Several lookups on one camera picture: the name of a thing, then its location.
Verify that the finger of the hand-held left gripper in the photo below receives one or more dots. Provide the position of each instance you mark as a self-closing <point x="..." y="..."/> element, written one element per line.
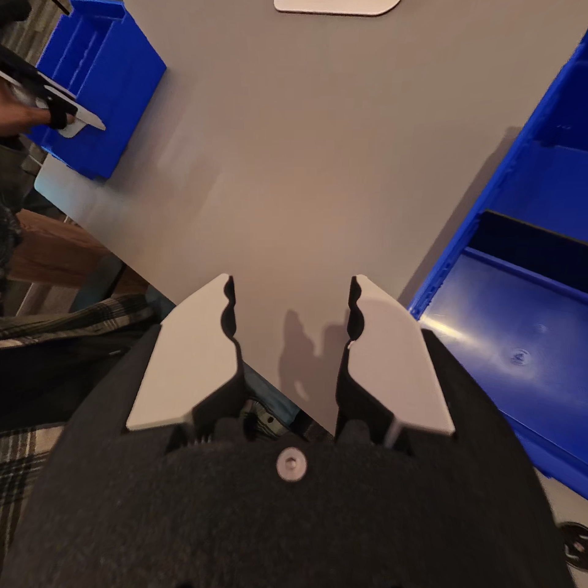
<point x="87" y="121"/>

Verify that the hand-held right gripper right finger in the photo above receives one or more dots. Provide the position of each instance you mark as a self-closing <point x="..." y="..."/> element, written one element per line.
<point x="395" y="367"/>

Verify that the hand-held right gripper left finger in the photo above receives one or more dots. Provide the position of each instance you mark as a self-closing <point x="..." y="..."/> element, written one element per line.
<point x="193" y="363"/>

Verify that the blue plastic bin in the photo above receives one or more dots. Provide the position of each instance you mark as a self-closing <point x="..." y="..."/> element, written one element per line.
<point x="128" y="82"/>

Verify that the blue bin with black divider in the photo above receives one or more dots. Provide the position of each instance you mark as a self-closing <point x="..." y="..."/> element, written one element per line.
<point x="505" y="321"/>

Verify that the person's left hand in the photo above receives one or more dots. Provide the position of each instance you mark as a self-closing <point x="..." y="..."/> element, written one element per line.
<point x="18" y="115"/>

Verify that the person's plaid shirt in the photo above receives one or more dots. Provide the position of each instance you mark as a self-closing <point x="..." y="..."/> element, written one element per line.
<point x="92" y="317"/>

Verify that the black bin divider plate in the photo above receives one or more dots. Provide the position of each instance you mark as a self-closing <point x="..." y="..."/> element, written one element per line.
<point x="528" y="239"/>

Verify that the white document stand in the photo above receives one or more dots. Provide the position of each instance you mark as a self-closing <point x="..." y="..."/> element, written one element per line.
<point x="335" y="7"/>

